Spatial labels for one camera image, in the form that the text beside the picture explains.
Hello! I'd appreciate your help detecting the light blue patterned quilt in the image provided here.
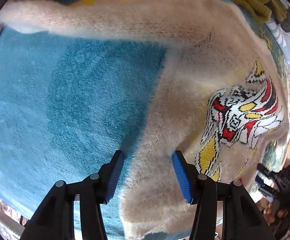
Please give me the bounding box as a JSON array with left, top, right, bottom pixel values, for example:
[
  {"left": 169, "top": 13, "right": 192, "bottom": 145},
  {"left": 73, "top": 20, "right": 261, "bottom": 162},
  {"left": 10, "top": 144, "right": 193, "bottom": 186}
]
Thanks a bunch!
[{"left": 266, "top": 17, "right": 290, "bottom": 68}]

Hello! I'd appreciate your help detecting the beige fuzzy knit sweater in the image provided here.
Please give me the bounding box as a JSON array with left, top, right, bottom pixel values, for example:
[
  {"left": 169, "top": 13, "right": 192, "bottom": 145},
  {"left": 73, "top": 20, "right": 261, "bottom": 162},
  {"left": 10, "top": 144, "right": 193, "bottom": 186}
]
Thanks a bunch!
[{"left": 0, "top": 0, "right": 289, "bottom": 239}]

